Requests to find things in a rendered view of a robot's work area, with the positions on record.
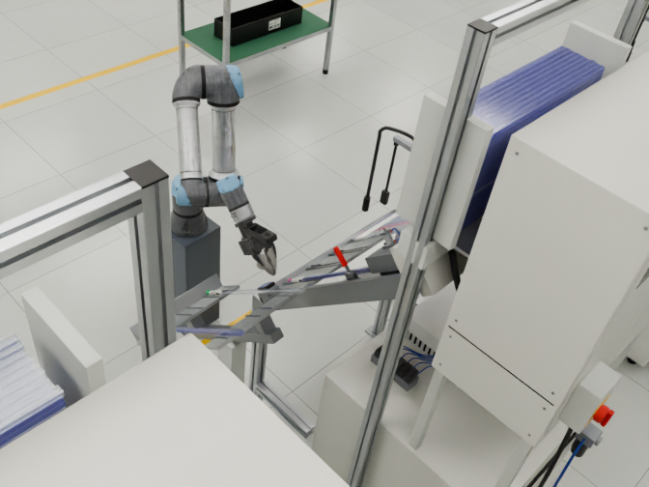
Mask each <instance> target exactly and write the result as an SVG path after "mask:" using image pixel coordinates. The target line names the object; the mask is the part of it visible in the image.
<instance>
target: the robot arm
mask: <svg viewBox="0 0 649 487"><path fill-rule="evenodd" d="M243 98H244V90H243V83H242V77H241V72H240V68H239V67H238V66H236V65H227V64H225V65H194V66H191V67H189V68H187V69H185V70H184V71H183V72H182V73H181V74H180V76H179V77H178V79H177V81H176V83H175V85H174V88H173V93H172V105H173V106H174V107H175V108H176V119H177V134H178V148H179V163H180V174H178V175H177V176H176V177H175V178H174V179H173V181H172V187H171V193H172V212H171V232H172V233H173V234H174V235H176V236H178V237H181V238H195V237H198V236H200V235H202V234H203V233H205V232H206V230H207V228H208V219H207V216H206V214H205V212H204V210H203V208H209V207H227V209H228V211H229V212H230V214H231V218H232V219H233V221H234V222H236V224H235V226H236V228H238V227H239V229H240V233H241V235H242V239H241V241H239V245H240V248H241V250H242V252H243V254H244V256H245V255H248V256H249V255H251V256H252V258H253V259H254V260H255V261H256V262H257V264H256V265H257V268H258V269H260V270H265V271H266V272H267V273H269V274H270V275H272V276H274V275H276V268H277V260H276V258H277V256H276V248H275V245H274V243H273V242H275V241H276V240H277V235H276V233H274V232H272V231H270V230H268V229H267V228H265V227H263V226H262V225H260V224H258V223H256V222H255V223H253V221H252V220H254V219H256V216H255V215H254V214H255V213H254V211H253V209H252V206H251V204H250V203H249V201H248V198H247V196H246V194H245V192H244V190H243V185H244V182H243V176H242V175H240V172H239V170H238V169H237V168H236V107H237V106H238V105H240V99H243ZM200 99H202V100H207V104H208V105H209V106H210V107H211V108H212V169H211V170H210V171H209V177H203V176H202V162H201V148H200V133H199V119H198V107H199V106H200V104H201V102H200ZM262 249H264V252H265V254H260V253H261V252H262Z"/></svg>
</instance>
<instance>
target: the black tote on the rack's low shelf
mask: <svg viewBox="0 0 649 487"><path fill-rule="evenodd" d="M302 8H303V7H302V6H300V5H299V4H298V3H296V2H294V1H293V0H270V1H267V2H265V3H262V4H259V5H255V6H252V7H249V8H246V9H242V10H239V11H236V12H233V13H231V25H230V46H236V45H238V44H241V43H246V42H249V41H252V40H255V39H258V38H260V37H262V36H265V35H268V34H271V33H274V32H277V31H280V30H283V29H285V28H288V27H291V26H294V25H297V24H300V23H301V19H302ZM214 35H215V36H216V37H218V38H219V39H221V40H222V41H223V15H222V16H219V17H216V18H215V19H214Z"/></svg>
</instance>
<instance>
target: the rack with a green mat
mask: <svg viewBox="0 0 649 487"><path fill-rule="evenodd" d="M177 1H178V32H179V63H180V74H181V73H182V72H183V71H184V70H185V43H187V44H189V45H190V46H192V47H193V48H195V49H196V50H198V51H199V52H201V53H202V54H204V55H205V56H207V57H208V58H210V59H211V60H213V61H214V62H215V63H216V64H218V65H225V64H227V65H239V64H241V63H244V62H247V61H250V60H252V59H255V58H258V57H261V56H263V55H266V54H269V53H271V52H273V51H276V50H279V49H281V48H283V49H284V48H286V47H287V46H289V45H292V44H295V43H299V42H302V41H305V40H307V39H310V38H313V37H316V36H318V35H321V34H323V33H326V32H327V35H326V43H325V52H324V66H323V74H328V68H329V60H330V53H331V46H332V38H333V30H334V23H335V16H336V8H337V0H331V4H330V12H329V20H328V22H327V21H325V20H324V19H322V18H320V17H318V16H316V15H315V14H312V13H310V12H309V11H307V10H305V9H303V8H302V19H301V23H300V24H297V25H294V26H291V27H288V28H285V29H283V30H280V31H277V32H274V33H271V34H268V35H265V36H262V37H260V38H258V39H255V40H252V41H249V42H246V43H241V44H238V45H236V46H230V25H231V0H223V41H222V40H221V39H219V38H218V37H216V36H215V35H214V22H213V23H210V24H207V25H203V26H200V27H197V28H194V29H191V30H187V31H185V30H184V0H177Z"/></svg>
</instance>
